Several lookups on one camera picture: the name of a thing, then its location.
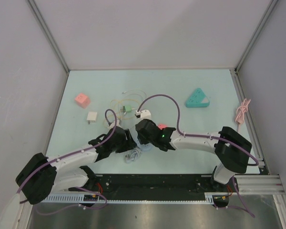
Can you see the pink square adapter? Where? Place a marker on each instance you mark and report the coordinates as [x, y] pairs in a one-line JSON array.
[[162, 126]]

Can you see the pink cube socket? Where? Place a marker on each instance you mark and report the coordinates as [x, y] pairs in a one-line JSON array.
[[82, 100]]

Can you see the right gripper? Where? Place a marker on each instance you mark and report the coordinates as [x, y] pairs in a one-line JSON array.
[[142, 140]]

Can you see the blue round power strip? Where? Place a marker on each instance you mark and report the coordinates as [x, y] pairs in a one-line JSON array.
[[134, 154]]

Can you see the white cube charger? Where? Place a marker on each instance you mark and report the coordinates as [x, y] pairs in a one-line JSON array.
[[91, 117]]

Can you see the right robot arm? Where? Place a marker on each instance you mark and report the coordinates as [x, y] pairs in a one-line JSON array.
[[229, 146]]

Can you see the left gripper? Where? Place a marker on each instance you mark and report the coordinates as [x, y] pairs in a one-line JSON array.
[[128, 143]]

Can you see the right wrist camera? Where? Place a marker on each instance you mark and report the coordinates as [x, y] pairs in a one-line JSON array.
[[144, 114]]

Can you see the teal triangular power strip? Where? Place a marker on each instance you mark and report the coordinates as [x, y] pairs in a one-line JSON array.
[[197, 99]]

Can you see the green charger plug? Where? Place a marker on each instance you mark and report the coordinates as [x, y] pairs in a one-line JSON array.
[[126, 109]]

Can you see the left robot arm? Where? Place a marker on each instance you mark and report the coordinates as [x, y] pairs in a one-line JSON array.
[[44, 175]]

